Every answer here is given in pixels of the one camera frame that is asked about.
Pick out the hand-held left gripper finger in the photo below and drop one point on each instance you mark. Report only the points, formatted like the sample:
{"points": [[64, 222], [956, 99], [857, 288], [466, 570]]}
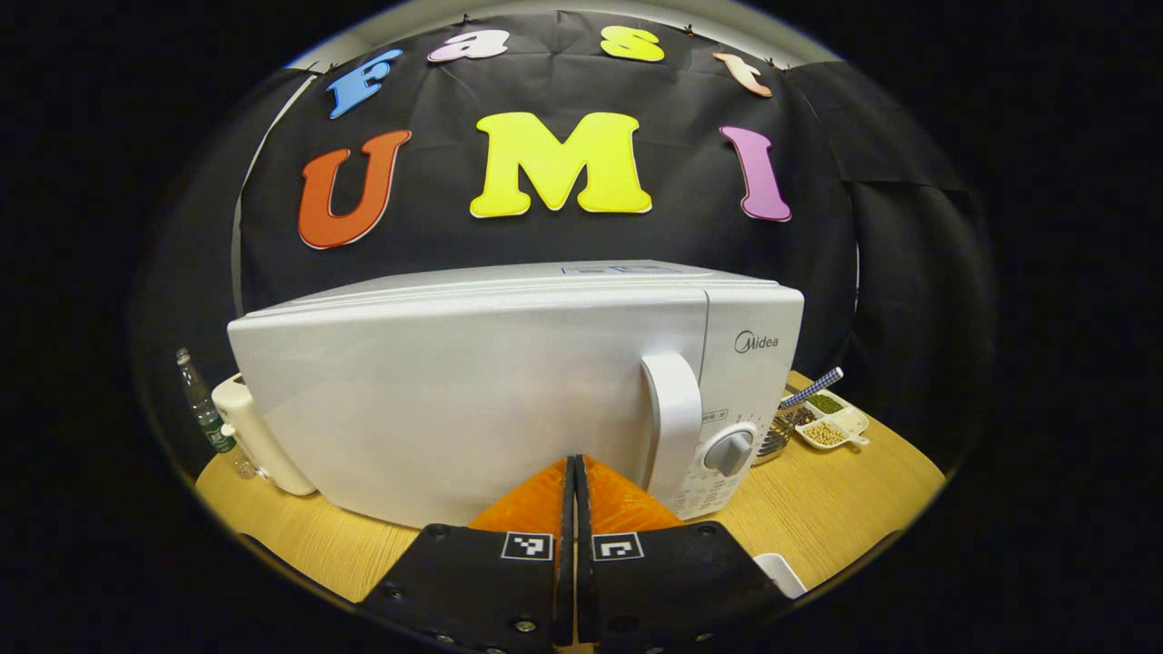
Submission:
{"points": [[582, 572], [565, 563]]}

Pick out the white microwave oven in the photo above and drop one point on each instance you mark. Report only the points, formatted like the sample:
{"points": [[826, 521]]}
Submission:
{"points": [[454, 391]]}

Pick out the white rectangular container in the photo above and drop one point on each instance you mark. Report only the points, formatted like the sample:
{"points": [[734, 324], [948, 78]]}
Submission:
{"points": [[783, 574]]}

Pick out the white divided bean tray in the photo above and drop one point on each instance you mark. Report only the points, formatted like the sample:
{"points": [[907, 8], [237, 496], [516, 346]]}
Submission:
{"points": [[831, 425]]}

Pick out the white toaster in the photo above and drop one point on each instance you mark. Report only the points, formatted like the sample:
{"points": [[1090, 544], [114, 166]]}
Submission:
{"points": [[259, 445]]}

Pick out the clear plastic water bottle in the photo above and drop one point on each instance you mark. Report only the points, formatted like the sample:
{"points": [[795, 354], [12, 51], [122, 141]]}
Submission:
{"points": [[209, 422]]}

